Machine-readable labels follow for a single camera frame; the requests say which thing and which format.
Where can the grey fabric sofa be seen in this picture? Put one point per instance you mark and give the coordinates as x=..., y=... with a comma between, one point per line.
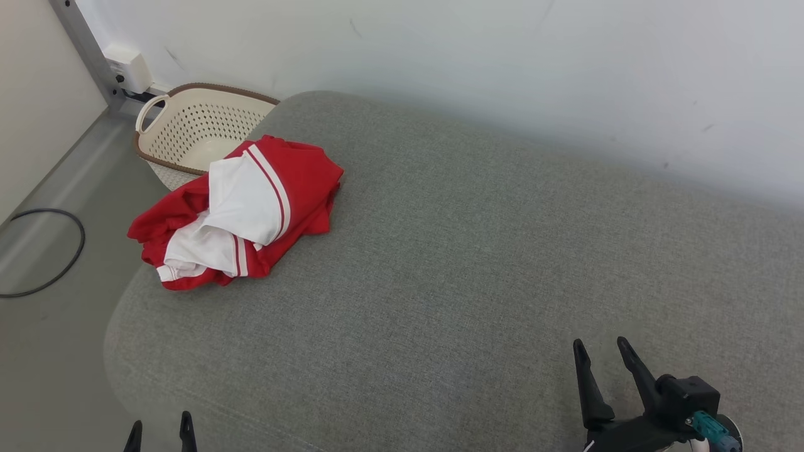
x=477, y=282

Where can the grey metal frame post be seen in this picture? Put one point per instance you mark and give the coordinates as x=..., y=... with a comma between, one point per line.
x=81, y=37

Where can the white wall socket box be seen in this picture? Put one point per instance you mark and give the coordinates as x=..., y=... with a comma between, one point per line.
x=132, y=69

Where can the red basketball jersey white sleeves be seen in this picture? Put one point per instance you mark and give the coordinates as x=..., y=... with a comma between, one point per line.
x=251, y=194

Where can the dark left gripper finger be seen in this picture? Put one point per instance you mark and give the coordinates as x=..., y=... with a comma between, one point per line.
x=187, y=436
x=134, y=439

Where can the red shorts white stripe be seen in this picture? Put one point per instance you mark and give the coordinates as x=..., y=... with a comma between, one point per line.
x=157, y=229

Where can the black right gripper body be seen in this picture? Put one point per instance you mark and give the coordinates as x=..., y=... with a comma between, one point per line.
x=628, y=436

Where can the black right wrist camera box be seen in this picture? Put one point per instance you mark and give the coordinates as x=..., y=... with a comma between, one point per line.
x=688, y=395

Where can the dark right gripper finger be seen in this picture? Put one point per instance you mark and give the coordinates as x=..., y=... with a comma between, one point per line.
x=641, y=376
x=590, y=395

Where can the cream perforated laundry basket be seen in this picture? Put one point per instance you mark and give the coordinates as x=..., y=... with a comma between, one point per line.
x=188, y=125

